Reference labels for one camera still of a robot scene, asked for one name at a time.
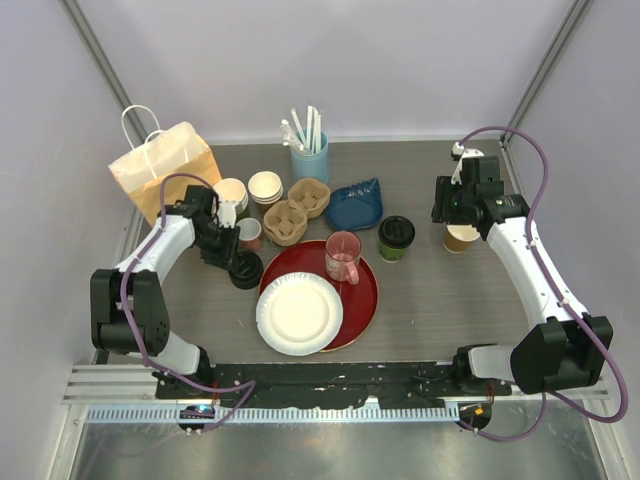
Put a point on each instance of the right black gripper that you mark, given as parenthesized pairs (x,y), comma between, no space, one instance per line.
(441,211)

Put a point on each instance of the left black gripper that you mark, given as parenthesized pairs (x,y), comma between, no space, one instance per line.
(226,256)

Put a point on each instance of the black coffee lid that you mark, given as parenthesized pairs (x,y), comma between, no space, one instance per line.
(396,232)

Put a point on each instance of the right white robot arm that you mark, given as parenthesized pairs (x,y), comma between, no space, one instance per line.
(557,353)

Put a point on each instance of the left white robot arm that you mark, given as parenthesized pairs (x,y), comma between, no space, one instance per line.
(129,315)

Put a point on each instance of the green paper cup stack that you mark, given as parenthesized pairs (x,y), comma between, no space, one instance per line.
(233,190)

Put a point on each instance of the front cardboard cup carrier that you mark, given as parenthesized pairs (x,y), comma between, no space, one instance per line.
(285,223)

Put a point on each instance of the cardboard cup carrier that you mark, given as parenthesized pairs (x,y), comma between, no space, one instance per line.
(310,195)
(285,223)

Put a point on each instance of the brown paper cup stack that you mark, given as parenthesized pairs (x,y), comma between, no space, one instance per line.
(265,189)

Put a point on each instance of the blue plastic dish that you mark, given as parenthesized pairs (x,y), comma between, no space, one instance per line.
(355,207)

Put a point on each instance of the white paper plate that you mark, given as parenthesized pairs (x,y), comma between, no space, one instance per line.
(299,314)

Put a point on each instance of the brown paper bag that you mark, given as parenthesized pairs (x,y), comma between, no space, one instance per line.
(141,171)

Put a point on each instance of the back cardboard cup carrier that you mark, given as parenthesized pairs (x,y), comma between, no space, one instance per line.
(310,195)

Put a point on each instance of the pink glass mug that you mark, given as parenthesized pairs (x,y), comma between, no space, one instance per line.
(342,257)

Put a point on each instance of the blue straw holder cup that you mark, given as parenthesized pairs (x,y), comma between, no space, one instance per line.
(311,165)

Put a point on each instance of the red round tray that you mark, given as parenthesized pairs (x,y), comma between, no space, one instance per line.
(359,301)

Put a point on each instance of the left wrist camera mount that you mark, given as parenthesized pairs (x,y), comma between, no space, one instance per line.
(226,213)

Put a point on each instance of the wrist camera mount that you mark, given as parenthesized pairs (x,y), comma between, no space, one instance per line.
(459,153)
(226,213)

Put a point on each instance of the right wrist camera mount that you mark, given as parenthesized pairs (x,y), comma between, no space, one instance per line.
(459,153)

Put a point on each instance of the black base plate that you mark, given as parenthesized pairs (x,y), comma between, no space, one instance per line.
(338,386)

